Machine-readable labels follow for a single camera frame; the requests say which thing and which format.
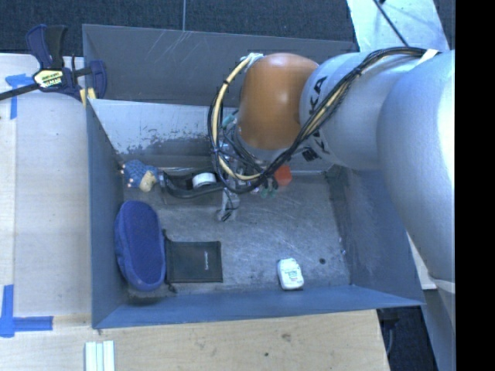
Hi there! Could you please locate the white tape roll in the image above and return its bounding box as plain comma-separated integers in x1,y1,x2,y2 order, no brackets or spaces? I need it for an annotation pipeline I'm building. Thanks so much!
191,172,217,189

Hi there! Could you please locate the black curved tool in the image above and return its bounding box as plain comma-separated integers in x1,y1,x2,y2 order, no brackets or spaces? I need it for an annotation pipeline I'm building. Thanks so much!
159,170,226,200

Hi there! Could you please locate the grey metal bin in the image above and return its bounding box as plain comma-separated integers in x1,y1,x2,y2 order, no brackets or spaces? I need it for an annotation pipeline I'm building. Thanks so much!
81,24,426,330

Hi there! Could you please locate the red-orange block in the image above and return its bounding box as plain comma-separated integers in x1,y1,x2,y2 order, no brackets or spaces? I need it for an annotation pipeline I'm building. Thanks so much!
273,164,293,187

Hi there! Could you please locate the black flat cloth pouch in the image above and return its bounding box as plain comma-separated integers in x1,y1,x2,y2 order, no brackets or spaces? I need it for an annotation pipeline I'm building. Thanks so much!
163,239,224,284

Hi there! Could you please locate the white small packet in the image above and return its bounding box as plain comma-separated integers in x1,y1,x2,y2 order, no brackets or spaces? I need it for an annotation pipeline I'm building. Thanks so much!
276,257,306,291

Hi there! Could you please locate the blue and yellow toy animal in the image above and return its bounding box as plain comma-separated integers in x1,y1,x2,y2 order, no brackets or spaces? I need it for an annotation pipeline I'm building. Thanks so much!
121,158,160,193

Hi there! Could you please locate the blue oval pouch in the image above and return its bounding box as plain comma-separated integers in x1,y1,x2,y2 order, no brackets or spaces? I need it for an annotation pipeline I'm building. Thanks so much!
113,199,168,293

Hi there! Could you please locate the pale wood flat board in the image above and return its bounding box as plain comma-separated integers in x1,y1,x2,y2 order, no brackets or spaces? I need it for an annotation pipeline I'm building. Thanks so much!
14,54,93,318

